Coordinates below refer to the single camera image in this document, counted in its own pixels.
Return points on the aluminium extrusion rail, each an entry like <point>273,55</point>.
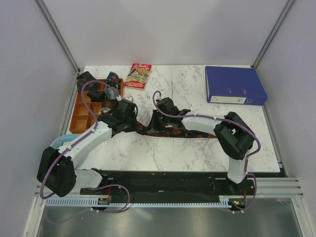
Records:
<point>278,187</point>

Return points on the dark blue patterned tie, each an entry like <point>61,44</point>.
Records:
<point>84,80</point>

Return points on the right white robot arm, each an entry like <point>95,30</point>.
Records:
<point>235,137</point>

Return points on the aluminium frame post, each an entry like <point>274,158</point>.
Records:
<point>54,28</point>
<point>273,32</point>

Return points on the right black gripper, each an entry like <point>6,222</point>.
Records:
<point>153,124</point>

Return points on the dark navy tie in tray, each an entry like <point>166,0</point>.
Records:
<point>95,95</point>

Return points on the white slotted cable duct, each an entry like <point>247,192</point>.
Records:
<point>102,201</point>

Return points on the right aluminium frame post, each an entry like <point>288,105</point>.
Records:
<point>273,32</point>

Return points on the black tie orange flowers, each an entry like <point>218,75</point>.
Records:
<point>171,132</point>

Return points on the red paperback book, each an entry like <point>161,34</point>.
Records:
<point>138,76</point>

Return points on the left aluminium frame post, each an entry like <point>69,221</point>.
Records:
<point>54,28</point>

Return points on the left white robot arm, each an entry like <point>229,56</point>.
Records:
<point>58,169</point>

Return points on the wooden compartment tray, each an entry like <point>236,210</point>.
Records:
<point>85,111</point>

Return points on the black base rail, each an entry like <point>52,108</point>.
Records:
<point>169,186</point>

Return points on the blue ring binder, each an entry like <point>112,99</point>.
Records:
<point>233,85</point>

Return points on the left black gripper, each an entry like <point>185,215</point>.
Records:
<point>134,127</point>

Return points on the rolled teal patterned tie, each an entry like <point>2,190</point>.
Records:
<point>113,80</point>

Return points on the rolled grey blue tie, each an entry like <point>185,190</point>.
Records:
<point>112,94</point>

